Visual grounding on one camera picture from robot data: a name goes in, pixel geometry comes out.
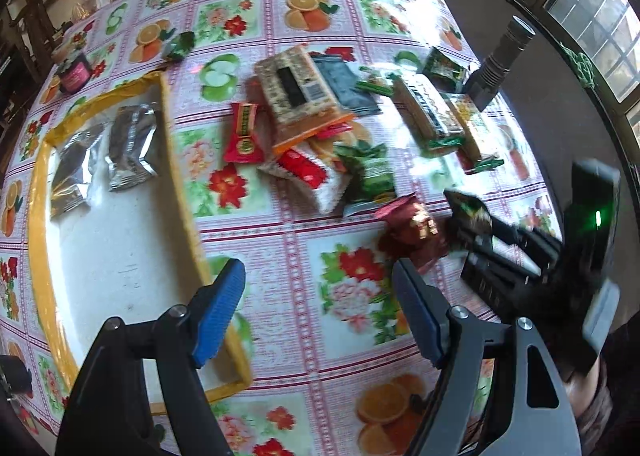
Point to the small clear green-ended packet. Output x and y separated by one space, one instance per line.
375 85

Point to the person's right forearm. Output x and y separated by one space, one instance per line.
590 401

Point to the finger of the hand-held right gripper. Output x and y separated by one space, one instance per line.
505 232
480 250

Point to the small green candy packet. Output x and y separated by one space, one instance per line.
177 46

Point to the dark teal snack packet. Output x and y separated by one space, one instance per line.
345 81

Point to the grey metal flashlight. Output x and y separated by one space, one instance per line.
492 71

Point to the green printed snack packet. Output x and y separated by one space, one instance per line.
442 67

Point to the bright green snack packet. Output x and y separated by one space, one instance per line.
372 173

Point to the yellow-edged white tray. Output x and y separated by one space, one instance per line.
115 256

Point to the clear plastic bag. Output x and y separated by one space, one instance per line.
92 1

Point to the red and white snack packet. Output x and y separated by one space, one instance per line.
305 171

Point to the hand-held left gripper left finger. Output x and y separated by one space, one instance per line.
220 316

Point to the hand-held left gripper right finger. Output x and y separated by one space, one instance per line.
420 316

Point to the large clear cracker packet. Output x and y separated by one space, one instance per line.
272 91

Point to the shiny red gold candy packet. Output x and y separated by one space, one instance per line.
407 226

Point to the pink jar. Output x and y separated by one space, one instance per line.
75 77

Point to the red candy packet framed label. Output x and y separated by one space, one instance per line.
241 133

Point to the cracker packet with green ends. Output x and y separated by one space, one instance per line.
425 111

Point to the silver foil packet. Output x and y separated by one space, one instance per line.
75 171
132 146

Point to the floral fruit print tablecloth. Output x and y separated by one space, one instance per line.
300 256

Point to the orange snack packet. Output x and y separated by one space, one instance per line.
305 132

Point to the barred window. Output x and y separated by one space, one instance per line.
590 1

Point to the yellow cracker packet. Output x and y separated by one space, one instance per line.
472 128

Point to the dark green gold snack packet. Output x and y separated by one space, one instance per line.
462 206

